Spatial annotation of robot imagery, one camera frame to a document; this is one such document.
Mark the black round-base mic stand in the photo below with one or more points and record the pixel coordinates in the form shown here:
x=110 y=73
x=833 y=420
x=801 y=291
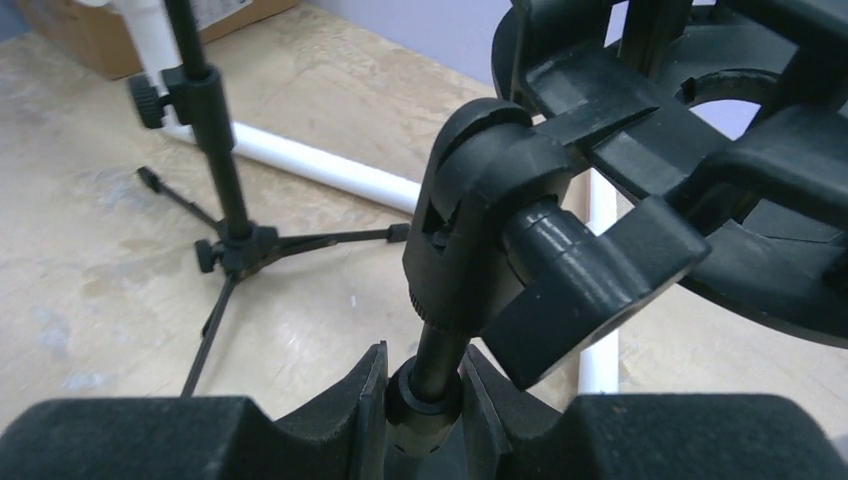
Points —
x=707 y=148

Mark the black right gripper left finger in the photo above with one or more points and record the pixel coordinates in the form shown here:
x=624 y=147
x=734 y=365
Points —
x=339 y=434

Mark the white PVC pipe frame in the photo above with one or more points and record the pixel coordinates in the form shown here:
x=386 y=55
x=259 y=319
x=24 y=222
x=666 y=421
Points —
x=331 y=166

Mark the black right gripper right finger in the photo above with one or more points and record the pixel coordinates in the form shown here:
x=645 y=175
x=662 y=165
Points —
x=511 y=434

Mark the black tripod mic stand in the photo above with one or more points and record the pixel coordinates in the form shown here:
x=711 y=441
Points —
x=195 y=89

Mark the brown cardboard box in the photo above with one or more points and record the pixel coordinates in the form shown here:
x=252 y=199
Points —
x=121 y=38

